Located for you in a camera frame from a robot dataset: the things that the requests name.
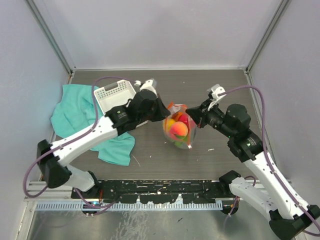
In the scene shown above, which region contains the grey slotted cable duct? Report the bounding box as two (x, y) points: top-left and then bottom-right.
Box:
(35, 200), (223, 211)

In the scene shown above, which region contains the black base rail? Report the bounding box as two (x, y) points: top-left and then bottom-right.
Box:
(81, 180), (235, 204)

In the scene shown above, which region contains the red fake apple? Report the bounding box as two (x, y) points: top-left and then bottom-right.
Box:
(177, 113), (190, 127)

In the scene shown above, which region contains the white perforated plastic basket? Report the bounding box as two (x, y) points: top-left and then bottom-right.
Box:
(93, 79), (136, 114)

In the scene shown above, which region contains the fake peach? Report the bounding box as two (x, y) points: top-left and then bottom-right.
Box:
(169, 121), (189, 138)

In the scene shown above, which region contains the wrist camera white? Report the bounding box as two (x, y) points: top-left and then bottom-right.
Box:
(134, 78), (157, 95)
(206, 84), (226, 111)

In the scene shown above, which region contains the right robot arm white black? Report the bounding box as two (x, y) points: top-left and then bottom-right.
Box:
(186, 99), (320, 240)

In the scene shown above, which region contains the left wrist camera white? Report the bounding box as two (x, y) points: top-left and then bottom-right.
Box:
(134, 78), (157, 95)

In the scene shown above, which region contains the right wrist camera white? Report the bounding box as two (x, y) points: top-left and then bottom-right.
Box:
(206, 84), (226, 111)

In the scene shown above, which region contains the green fake fruit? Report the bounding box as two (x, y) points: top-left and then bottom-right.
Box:
(173, 140), (187, 149)

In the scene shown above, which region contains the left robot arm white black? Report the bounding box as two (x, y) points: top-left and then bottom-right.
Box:
(38, 89), (170, 198)

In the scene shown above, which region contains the clear zip bag orange seal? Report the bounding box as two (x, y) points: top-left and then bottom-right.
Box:
(162, 102), (197, 150)

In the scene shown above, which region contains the teal cloth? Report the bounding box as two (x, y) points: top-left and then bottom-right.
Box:
(50, 84), (135, 166)

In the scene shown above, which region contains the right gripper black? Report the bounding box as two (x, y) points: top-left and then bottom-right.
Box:
(186, 97), (236, 139)

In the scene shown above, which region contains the yellow fake lemon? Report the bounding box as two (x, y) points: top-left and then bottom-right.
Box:
(165, 118), (176, 129)

